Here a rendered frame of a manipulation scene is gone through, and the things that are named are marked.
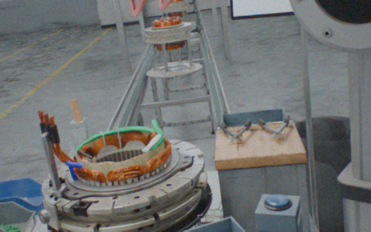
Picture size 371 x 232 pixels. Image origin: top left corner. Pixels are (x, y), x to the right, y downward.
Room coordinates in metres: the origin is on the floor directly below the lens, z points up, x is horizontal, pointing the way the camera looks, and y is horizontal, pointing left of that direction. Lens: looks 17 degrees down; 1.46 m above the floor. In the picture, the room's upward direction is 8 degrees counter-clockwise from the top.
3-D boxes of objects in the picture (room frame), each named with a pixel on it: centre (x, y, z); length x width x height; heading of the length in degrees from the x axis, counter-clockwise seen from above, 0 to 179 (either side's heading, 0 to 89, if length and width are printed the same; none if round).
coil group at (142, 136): (0.94, 0.13, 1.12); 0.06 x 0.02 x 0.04; 83
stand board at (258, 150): (1.00, -0.14, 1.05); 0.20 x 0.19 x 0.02; 173
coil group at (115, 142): (0.93, 0.18, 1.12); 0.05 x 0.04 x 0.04; 83
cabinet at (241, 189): (1.00, -0.14, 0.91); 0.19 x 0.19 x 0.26; 83
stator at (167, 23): (3.15, 0.06, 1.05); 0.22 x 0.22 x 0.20
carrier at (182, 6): (5.27, -0.01, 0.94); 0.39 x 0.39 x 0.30
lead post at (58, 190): (0.78, 0.25, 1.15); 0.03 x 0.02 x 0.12; 165
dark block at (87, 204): (0.73, 0.20, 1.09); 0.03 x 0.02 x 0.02; 70
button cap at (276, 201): (0.75, -0.14, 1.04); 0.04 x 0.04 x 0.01
